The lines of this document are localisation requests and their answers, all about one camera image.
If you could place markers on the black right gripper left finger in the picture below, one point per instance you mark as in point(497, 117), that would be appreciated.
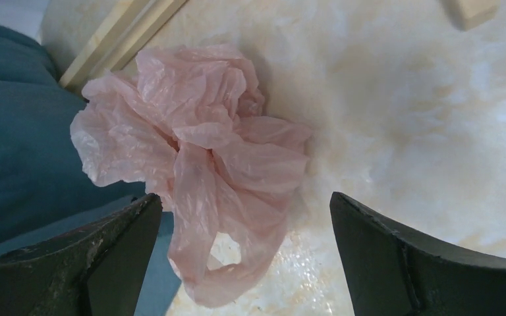
point(97, 269)

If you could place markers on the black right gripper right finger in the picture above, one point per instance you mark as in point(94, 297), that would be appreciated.
point(393, 269)

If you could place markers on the pink plastic trash bag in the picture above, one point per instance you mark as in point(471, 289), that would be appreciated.
point(190, 126)

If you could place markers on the dark teal shirt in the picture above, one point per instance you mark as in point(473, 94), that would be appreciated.
point(43, 191)

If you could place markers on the wooden clothes rack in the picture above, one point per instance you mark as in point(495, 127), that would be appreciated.
point(305, 48)

